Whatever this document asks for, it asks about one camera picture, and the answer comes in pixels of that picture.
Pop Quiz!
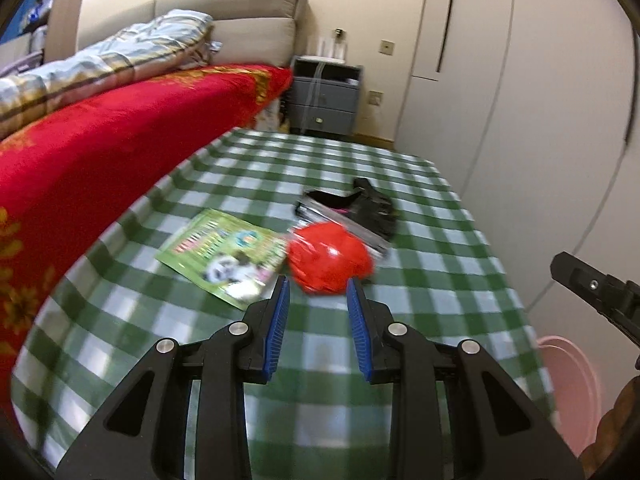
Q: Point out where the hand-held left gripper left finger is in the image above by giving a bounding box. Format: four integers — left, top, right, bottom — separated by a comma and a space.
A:
56, 275, 292, 480

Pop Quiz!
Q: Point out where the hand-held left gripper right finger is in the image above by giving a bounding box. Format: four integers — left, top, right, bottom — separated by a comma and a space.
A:
346, 277, 586, 480

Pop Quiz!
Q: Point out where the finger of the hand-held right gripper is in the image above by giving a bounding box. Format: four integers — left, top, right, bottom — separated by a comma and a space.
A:
550, 252, 640, 346

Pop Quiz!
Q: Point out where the red plastic bag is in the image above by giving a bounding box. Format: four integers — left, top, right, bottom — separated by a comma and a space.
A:
287, 222, 375, 296

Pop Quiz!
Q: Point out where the pink plastic basin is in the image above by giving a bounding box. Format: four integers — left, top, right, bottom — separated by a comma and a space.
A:
535, 335, 603, 461

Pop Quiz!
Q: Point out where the person's right hand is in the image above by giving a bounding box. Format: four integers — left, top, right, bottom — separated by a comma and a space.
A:
580, 385, 636, 478

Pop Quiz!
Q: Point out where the clear zip bag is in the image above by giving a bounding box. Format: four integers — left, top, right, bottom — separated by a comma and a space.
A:
294, 199, 393, 261

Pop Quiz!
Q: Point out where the green panda snack packet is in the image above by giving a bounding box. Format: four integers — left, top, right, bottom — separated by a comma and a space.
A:
155, 208, 288, 311

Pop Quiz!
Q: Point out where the black plastic bag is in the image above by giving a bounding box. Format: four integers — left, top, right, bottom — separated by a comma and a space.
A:
305, 177, 400, 241

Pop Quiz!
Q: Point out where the green checkered tablecloth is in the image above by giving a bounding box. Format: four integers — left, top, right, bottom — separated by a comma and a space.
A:
10, 127, 558, 480

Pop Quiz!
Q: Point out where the patterned cloth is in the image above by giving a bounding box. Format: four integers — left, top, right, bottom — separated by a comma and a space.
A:
255, 100, 291, 133

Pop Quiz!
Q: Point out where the white wardrobe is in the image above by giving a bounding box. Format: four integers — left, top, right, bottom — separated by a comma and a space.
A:
395, 0, 640, 311

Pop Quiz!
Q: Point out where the grey nightstand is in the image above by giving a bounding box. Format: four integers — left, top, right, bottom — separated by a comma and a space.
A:
288, 55, 363, 136

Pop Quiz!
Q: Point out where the red floral blanket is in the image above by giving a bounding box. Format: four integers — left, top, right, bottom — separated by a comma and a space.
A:
0, 63, 294, 401

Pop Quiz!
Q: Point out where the white router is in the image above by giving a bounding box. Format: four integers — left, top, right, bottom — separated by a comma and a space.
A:
305, 35, 346, 63

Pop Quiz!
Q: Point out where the beige padded headboard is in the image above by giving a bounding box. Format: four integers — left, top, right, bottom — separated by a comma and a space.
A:
75, 0, 308, 68

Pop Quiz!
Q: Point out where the plaid quilt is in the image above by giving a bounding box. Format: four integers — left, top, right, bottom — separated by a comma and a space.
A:
0, 8, 223, 133

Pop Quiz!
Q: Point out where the storage shelf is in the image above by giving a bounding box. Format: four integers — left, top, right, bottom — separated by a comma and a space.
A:
0, 0, 66, 68

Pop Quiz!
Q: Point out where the white cable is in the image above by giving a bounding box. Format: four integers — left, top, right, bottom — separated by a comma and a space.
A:
307, 62, 326, 111

